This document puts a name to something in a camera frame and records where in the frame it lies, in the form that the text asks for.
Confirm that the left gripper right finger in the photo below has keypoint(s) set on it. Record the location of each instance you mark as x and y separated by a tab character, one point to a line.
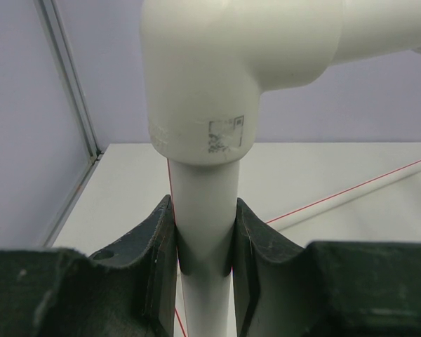
325	288

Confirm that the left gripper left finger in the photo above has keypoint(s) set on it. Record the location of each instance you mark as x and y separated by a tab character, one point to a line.
127	288

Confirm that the white PVC pipe frame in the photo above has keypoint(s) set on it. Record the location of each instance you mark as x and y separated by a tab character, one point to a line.
206	65

